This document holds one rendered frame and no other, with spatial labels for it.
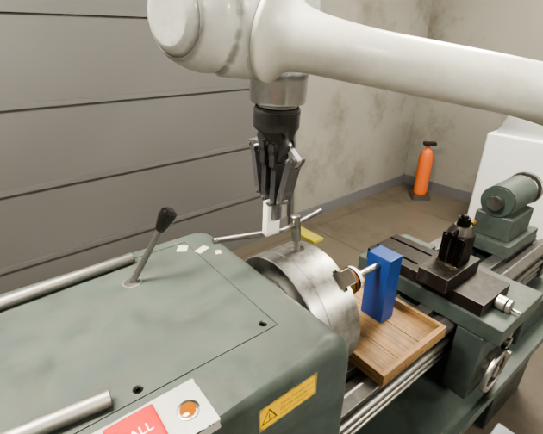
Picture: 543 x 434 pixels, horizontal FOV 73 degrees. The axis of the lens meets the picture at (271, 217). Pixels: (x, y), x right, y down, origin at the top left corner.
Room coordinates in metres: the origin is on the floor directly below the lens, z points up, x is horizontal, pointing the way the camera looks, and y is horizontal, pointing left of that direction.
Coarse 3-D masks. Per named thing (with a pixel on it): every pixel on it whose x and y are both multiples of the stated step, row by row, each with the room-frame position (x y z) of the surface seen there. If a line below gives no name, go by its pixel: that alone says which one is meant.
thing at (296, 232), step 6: (294, 216) 0.74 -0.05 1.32; (294, 222) 0.74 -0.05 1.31; (300, 222) 0.74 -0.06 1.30; (294, 228) 0.74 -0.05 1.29; (300, 228) 0.74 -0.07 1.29; (294, 234) 0.73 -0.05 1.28; (300, 234) 0.74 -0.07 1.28; (294, 240) 0.73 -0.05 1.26; (300, 240) 0.74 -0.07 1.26; (294, 246) 0.74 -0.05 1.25
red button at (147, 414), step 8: (144, 408) 0.31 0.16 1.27; (152, 408) 0.31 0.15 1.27; (128, 416) 0.30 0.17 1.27; (136, 416) 0.30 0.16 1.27; (144, 416) 0.30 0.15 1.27; (152, 416) 0.30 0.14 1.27; (120, 424) 0.29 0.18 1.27; (128, 424) 0.29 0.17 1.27; (136, 424) 0.29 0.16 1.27; (144, 424) 0.29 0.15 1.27; (152, 424) 0.29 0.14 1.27; (160, 424) 0.29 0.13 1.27; (104, 432) 0.28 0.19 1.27; (112, 432) 0.28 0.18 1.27; (120, 432) 0.28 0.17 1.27; (128, 432) 0.28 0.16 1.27; (136, 432) 0.28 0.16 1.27; (144, 432) 0.28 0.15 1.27; (152, 432) 0.28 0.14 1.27; (160, 432) 0.28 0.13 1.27
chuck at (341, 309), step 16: (288, 256) 0.71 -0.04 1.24; (304, 256) 0.71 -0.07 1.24; (320, 256) 0.72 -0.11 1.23; (304, 272) 0.66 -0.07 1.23; (320, 272) 0.67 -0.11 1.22; (336, 272) 0.69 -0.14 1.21; (320, 288) 0.63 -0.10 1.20; (336, 288) 0.65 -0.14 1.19; (336, 304) 0.62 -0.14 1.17; (352, 304) 0.64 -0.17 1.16; (336, 320) 0.60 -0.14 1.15; (352, 320) 0.62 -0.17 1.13; (352, 336) 0.61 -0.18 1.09; (352, 352) 0.63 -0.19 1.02
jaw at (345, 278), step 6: (342, 270) 0.71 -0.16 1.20; (348, 270) 0.72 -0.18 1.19; (336, 276) 0.68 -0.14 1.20; (342, 276) 0.68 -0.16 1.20; (348, 276) 0.70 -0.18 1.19; (336, 282) 0.67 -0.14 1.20; (342, 282) 0.67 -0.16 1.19; (348, 282) 0.69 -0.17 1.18; (354, 282) 0.70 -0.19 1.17; (342, 288) 0.66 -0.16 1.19
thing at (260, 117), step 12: (264, 108) 0.58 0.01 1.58; (300, 108) 0.60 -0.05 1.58; (264, 120) 0.57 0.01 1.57; (276, 120) 0.56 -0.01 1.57; (288, 120) 0.57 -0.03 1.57; (264, 132) 0.57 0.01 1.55; (276, 132) 0.57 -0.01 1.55; (288, 132) 0.57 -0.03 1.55; (276, 144) 0.58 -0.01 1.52; (288, 144) 0.57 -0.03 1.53; (276, 156) 0.58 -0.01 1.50; (288, 156) 0.58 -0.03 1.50
